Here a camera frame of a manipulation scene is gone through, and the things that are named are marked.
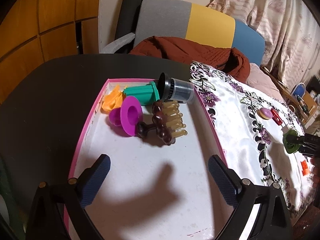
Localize black clear cylinder jar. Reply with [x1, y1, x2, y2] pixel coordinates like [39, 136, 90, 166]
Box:
[157, 73, 194, 103]

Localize pink quilted blanket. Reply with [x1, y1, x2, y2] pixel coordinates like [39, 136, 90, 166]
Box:
[246, 63, 285, 103]

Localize teal plastic spool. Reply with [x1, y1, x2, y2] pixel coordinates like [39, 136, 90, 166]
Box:
[123, 81, 160, 106]

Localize orange linked cubes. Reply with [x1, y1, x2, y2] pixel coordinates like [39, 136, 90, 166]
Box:
[301, 160, 310, 176]

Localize rust red jacket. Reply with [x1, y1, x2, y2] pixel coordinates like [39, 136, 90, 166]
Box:
[130, 36, 251, 83]

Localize grey yellow blue chair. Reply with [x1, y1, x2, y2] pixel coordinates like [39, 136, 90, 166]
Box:
[99, 0, 265, 66]

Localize red lipstick tube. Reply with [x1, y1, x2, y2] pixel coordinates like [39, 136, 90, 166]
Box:
[270, 108, 283, 126]

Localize wooden side table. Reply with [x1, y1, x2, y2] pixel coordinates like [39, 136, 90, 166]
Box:
[260, 66, 319, 136]

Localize person's hand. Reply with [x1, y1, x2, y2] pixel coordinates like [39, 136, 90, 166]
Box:
[310, 157, 320, 188]

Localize white floral embroidered tablecloth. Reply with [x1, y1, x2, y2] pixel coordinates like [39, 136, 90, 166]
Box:
[190, 61, 315, 224]

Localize pink shallow box tray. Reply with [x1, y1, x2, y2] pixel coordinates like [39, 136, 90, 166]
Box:
[69, 79, 225, 239]

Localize orange plastic comb piece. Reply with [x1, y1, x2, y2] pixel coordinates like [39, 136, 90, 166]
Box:
[101, 85, 125, 113]

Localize magenta funnel cup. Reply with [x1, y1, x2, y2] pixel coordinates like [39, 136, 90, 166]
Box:
[108, 96, 143, 136]

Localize patterned beige curtain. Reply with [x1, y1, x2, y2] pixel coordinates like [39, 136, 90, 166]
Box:
[208, 0, 319, 89]

